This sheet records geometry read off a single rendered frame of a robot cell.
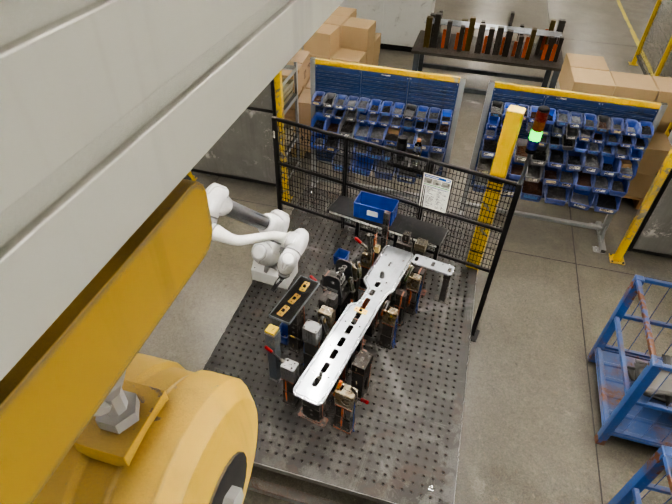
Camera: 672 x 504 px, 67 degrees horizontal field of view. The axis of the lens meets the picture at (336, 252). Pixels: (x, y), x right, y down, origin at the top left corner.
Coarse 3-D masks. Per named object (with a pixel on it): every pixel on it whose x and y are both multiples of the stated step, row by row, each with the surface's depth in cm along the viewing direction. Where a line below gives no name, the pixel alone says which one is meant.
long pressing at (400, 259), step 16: (384, 256) 355; (400, 256) 356; (368, 272) 343; (384, 272) 343; (400, 272) 344; (368, 288) 332; (384, 288) 332; (352, 304) 321; (368, 304) 322; (368, 320) 312; (336, 336) 302; (352, 336) 302; (320, 352) 293; (352, 352) 294; (320, 368) 285; (336, 368) 285; (304, 384) 277; (320, 384) 277; (304, 400) 271; (320, 400) 270
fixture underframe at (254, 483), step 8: (256, 480) 314; (248, 488) 314; (256, 488) 311; (264, 488) 311; (272, 488) 311; (280, 488) 311; (288, 488) 311; (272, 496) 312; (280, 496) 309; (288, 496) 308; (296, 496) 308; (304, 496) 308; (312, 496) 308
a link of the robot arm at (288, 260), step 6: (288, 252) 287; (294, 252) 292; (282, 258) 285; (288, 258) 285; (294, 258) 286; (282, 264) 286; (288, 264) 285; (294, 264) 288; (282, 270) 291; (288, 270) 290
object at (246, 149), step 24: (264, 96) 494; (240, 120) 520; (264, 120) 512; (216, 144) 548; (240, 144) 540; (264, 144) 532; (192, 168) 580; (216, 168) 572; (240, 168) 564; (264, 168) 554; (288, 192) 566
